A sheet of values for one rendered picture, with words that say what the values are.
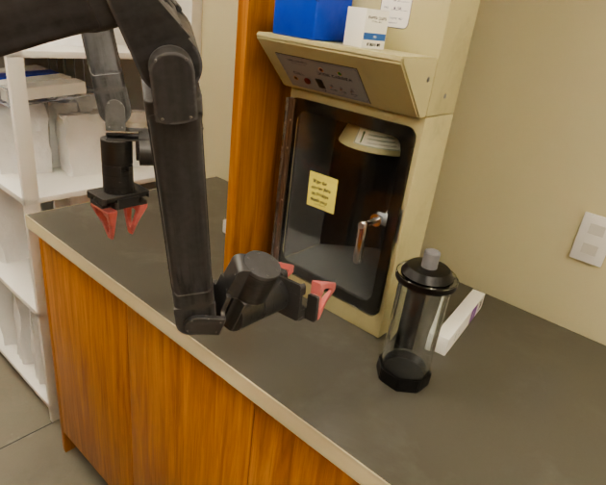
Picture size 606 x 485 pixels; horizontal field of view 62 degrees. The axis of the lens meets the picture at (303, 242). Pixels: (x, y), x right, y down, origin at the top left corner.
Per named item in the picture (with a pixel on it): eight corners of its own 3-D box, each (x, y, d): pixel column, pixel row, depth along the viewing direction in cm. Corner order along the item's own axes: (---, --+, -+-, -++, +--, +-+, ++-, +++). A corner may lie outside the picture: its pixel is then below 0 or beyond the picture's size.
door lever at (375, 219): (374, 259, 102) (364, 254, 103) (383, 216, 98) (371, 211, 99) (359, 267, 98) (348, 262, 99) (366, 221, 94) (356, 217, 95)
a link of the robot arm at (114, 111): (105, 101, 98) (103, 98, 90) (165, 104, 102) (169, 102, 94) (108, 164, 100) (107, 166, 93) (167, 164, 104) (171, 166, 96)
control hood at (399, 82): (290, 85, 106) (295, 33, 102) (426, 117, 88) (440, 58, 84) (250, 86, 98) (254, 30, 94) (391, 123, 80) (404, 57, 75)
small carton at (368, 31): (365, 45, 89) (370, 9, 87) (383, 49, 86) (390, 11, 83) (342, 44, 87) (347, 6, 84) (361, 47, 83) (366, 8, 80)
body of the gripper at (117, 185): (150, 198, 102) (150, 164, 99) (104, 209, 95) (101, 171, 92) (133, 190, 106) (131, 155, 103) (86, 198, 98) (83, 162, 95)
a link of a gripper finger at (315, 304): (315, 259, 90) (279, 273, 83) (347, 272, 86) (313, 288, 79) (311, 293, 92) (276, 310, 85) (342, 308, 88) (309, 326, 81)
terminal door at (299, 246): (274, 263, 123) (291, 95, 106) (378, 318, 106) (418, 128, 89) (272, 264, 122) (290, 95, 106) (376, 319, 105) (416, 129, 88)
